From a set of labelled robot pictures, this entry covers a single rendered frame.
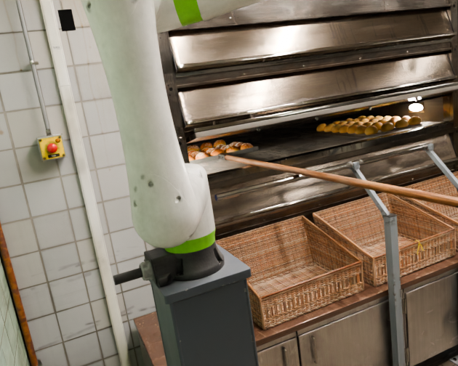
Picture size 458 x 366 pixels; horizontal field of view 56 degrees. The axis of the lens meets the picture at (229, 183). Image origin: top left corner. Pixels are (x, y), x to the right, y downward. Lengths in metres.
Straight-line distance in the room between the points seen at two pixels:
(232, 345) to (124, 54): 0.68
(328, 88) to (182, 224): 1.81
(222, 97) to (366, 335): 1.33
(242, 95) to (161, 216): 1.51
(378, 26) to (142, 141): 2.14
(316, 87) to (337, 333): 1.27
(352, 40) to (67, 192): 1.69
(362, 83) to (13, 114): 1.80
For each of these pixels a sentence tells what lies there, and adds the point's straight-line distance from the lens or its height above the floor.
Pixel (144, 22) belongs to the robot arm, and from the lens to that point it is 0.78.
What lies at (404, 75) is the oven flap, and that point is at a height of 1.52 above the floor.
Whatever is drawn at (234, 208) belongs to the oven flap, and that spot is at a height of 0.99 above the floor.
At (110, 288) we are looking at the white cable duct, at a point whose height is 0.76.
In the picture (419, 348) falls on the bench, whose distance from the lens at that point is 2.52.
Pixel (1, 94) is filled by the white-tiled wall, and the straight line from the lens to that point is 2.01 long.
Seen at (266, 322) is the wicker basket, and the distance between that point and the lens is 1.92.
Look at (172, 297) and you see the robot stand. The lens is 0.94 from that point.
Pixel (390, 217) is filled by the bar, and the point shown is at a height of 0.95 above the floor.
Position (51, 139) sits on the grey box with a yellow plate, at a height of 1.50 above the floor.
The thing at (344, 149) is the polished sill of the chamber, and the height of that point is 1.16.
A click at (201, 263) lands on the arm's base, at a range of 0.98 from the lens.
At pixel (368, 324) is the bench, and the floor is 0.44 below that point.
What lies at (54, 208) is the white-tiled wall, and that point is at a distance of 2.05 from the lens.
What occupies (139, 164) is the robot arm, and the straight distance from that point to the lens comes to 0.77.
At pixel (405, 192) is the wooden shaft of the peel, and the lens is 1.50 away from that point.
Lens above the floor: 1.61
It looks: 13 degrees down
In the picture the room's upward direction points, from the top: 8 degrees counter-clockwise
